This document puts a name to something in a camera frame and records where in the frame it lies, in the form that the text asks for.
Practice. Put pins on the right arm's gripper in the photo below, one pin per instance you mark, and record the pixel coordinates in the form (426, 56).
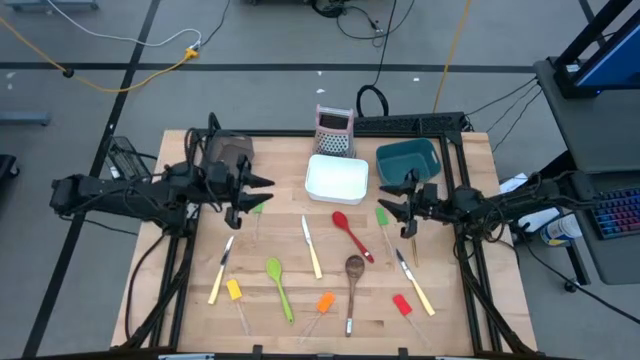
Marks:
(427, 200)

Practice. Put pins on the left arm's gripper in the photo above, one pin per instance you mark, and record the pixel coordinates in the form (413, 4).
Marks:
(222, 180)

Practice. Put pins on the teal plastic bin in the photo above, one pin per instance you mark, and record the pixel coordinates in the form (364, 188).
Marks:
(405, 160)

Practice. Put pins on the red silicone spoon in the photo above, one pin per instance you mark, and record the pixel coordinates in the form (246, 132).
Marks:
(341, 220)

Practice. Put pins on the white plastic bin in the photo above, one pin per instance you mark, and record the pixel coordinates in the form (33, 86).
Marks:
(336, 180)

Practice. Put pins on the lime green silicone spoon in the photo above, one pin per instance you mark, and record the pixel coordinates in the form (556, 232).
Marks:
(273, 269)

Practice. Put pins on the dark wooden spoon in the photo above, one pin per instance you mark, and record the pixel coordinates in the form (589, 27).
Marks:
(354, 266)

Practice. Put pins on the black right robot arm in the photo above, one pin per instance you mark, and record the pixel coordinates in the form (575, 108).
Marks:
(500, 202)

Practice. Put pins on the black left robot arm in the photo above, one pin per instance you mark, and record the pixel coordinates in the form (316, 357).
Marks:
(100, 192)

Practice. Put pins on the grey translucent plastic bin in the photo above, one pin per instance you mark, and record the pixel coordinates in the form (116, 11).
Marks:
(235, 145)

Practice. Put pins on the black perforated strip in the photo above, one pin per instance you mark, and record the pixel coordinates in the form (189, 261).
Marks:
(410, 123)

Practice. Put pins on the pink metal box grater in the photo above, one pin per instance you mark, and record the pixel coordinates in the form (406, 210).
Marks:
(334, 142)

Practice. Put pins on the black mesh box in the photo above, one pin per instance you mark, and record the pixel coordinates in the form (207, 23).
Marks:
(125, 160)

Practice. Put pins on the white paper sheet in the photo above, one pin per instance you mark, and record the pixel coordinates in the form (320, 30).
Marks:
(537, 220)

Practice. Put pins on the grey operator cart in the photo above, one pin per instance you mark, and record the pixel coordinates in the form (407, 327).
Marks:
(585, 130)

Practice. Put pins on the backlit rainbow keyboard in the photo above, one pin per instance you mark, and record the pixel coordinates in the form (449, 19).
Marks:
(617, 212)

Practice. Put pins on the black caster base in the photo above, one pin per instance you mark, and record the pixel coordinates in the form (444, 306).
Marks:
(7, 166)

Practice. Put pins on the black monitor on stand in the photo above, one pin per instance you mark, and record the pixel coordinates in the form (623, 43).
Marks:
(615, 65)

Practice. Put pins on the black aluminium table frame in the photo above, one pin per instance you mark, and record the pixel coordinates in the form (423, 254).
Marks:
(280, 133)

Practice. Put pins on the grey floor rail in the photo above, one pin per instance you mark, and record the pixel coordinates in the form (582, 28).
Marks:
(50, 5)

